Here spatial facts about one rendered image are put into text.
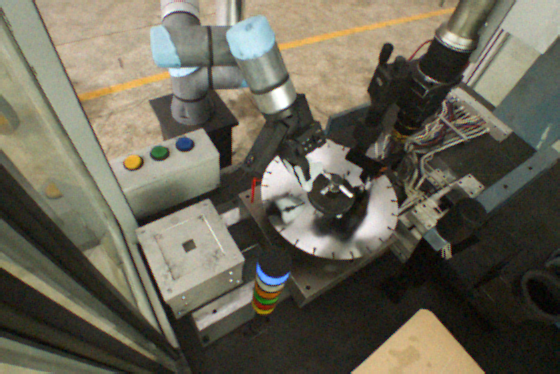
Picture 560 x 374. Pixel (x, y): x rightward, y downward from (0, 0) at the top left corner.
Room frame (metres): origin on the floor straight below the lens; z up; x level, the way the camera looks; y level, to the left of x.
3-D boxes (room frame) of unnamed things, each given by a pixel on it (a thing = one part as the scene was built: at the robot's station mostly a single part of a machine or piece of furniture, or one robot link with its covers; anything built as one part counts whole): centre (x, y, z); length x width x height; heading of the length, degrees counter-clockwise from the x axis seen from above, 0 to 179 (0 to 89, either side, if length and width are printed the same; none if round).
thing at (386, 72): (0.52, -0.16, 1.17); 0.06 x 0.05 x 0.20; 122
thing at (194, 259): (0.27, 0.16, 0.82); 0.18 x 0.18 x 0.15; 41
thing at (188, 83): (0.85, 0.35, 0.91); 0.13 x 0.12 x 0.14; 111
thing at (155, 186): (0.50, 0.31, 0.82); 0.28 x 0.11 x 0.15; 131
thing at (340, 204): (0.45, -0.13, 0.96); 0.11 x 0.11 x 0.03
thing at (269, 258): (0.17, -0.02, 1.14); 0.05 x 0.04 x 0.03; 41
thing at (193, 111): (0.85, 0.36, 0.80); 0.15 x 0.15 x 0.10
